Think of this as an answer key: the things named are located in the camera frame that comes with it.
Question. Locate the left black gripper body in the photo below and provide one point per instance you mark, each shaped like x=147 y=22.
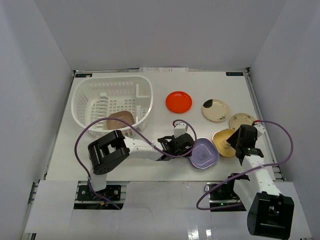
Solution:
x=187 y=144

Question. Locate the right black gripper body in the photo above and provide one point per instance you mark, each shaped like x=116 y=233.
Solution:
x=239 y=145

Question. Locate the yellow square plate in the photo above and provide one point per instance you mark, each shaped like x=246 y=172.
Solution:
x=219 y=139

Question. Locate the cream round floral plate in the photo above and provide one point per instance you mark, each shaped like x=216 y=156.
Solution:
x=239 y=119

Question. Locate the purple square panda plate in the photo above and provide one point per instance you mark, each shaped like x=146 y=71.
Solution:
x=204 y=154

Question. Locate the cream plate with black patch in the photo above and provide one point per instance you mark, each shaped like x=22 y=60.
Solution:
x=215 y=110

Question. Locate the red round plate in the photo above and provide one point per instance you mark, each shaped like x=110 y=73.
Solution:
x=178 y=102

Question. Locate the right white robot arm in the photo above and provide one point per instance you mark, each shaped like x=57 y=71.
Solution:
x=269 y=212

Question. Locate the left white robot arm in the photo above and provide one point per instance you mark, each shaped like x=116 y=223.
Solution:
x=109 y=151

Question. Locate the white paper sheet at back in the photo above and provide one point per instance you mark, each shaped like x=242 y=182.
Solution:
x=163 y=69

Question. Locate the white plastic dish basket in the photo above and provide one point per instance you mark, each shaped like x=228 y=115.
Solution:
x=99 y=96

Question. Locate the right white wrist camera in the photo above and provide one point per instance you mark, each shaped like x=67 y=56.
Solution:
x=259 y=127

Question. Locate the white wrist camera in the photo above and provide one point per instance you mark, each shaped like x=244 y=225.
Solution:
x=179 y=128
x=259 y=127

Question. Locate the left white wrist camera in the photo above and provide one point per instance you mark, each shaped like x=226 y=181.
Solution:
x=179 y=128

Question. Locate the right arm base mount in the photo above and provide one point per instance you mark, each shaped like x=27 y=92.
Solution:
x=222 y=197

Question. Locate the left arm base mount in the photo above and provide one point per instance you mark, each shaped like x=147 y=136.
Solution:
x=86 y=200

